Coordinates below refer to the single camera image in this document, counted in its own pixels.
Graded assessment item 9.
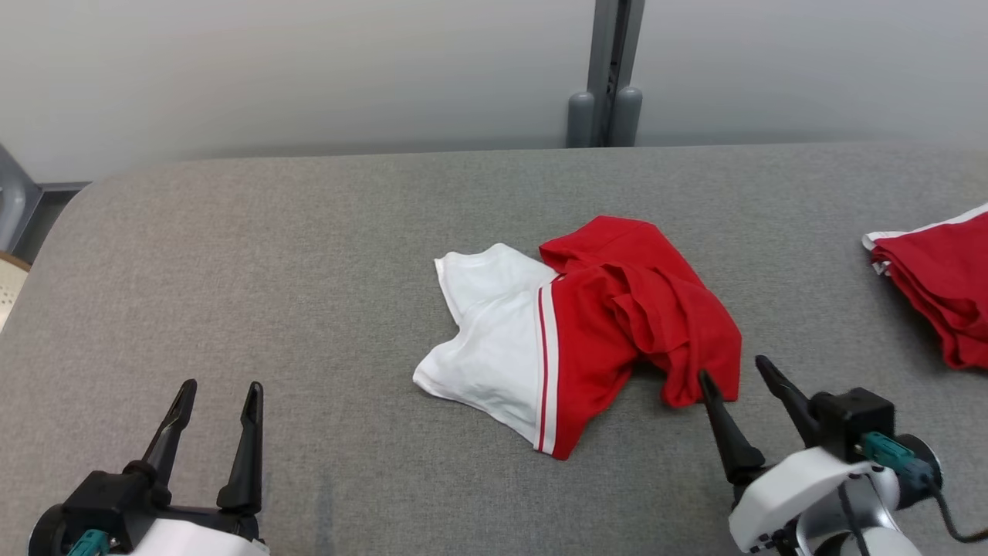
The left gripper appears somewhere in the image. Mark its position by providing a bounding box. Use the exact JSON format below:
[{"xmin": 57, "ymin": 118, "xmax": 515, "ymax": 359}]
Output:
[{"xmin": 27, "ymin": 378, "xmax": 271, "ymax": 556}]

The grey metal frame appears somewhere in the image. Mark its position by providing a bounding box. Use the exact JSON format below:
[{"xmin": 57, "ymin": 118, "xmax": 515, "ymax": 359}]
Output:
[{"xmin": 0, "ymin": 144, "xmax": 92, "ymax": 263}]

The grey metal post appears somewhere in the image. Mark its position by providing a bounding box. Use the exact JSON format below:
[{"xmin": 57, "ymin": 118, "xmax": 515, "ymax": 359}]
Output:
[{"xmin": 567, "ymin": 0, "xmax": 646, "ymax": 148}]

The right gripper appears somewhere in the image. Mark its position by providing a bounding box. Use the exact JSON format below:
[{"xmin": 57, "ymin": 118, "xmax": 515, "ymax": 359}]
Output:
[{"xmin": 697, "ymin": 354, "xmax": 943, "ymax": 554}]

